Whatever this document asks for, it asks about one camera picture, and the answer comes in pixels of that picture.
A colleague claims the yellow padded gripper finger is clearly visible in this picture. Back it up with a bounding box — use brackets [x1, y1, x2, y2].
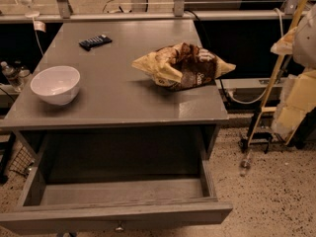
[272, 69, 316, 136]

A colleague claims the brown yellow chip bag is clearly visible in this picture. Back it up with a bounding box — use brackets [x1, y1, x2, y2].
[132, 42, 236, 91]

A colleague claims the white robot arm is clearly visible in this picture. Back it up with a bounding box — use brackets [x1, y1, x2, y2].
[271, 5, 316, 139]

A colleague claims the metal drawer knob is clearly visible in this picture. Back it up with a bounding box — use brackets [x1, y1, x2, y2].
[115, 222, 124, 233]

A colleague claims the grey open top drawer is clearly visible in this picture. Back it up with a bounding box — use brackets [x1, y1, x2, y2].
[0, 125, 234, 235]

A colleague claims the plastic bottle on floor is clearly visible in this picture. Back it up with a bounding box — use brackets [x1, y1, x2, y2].
[240, 150, 252, 177]

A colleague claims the grey cabinet table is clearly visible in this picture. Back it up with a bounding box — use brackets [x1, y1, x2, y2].
[1, 20, 228, 147]

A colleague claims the dark blue snack bar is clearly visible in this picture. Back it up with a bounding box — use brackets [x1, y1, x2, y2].
[79, 35, 112, 51]

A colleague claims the white ceramic bowl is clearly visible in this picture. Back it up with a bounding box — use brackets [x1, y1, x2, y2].
[31, 65, 81, 106]

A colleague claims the clear plastic water bottle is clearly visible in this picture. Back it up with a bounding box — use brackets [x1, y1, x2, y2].
[1, 61, 24, 92]

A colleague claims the grey metal rail frame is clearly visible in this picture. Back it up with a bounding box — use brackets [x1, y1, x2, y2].
[0, 0, 313, 24]

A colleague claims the yellow wooden easel frame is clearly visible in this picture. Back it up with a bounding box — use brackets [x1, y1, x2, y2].
[240, 0, 308, 150]

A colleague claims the black wire basket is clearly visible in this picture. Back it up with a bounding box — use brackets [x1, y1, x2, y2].
[9, 146, 35, 177]

